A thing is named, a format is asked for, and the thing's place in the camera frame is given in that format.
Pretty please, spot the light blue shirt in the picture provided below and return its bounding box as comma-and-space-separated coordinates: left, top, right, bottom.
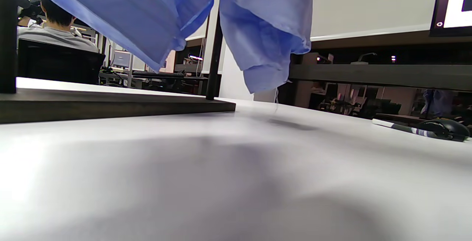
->
38, 0, 315, 94

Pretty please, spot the black keyboard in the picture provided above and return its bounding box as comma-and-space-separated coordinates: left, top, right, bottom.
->
132, 71, 185, 79

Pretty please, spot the small background monitor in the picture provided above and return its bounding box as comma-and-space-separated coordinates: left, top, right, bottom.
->
112, 50, 132, 69

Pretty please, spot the dark wooden stand base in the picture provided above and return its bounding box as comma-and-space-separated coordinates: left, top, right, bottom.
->
0, 77, 236, 124

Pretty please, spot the grey desk lamp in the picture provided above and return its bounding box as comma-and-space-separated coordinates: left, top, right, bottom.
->
350, 52, 378, 65

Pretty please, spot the dark wooden shelf board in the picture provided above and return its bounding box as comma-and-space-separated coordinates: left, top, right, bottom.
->
289, 63, 472, 92

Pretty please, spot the white and black marker pen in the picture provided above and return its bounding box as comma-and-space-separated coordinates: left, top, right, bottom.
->
372, 118, 443, 139

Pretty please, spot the black office chair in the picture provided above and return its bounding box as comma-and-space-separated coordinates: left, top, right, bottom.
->
17, 38, 106, 85

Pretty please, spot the hanging blue garment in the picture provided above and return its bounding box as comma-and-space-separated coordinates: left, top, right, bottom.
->
421, 89, 455, 118

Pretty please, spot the black computer mouse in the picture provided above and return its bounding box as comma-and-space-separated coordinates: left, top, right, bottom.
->
417, 118, 471, 142

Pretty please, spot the black framed computer monitor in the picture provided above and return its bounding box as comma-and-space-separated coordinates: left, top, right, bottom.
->
429, 0, 472, 37

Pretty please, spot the thin black stand post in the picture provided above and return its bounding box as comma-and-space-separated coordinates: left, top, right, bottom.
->
206, 9, 224, 101

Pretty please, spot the thick black stand post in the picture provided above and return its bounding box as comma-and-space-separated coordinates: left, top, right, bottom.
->
0, 0, 18, 94

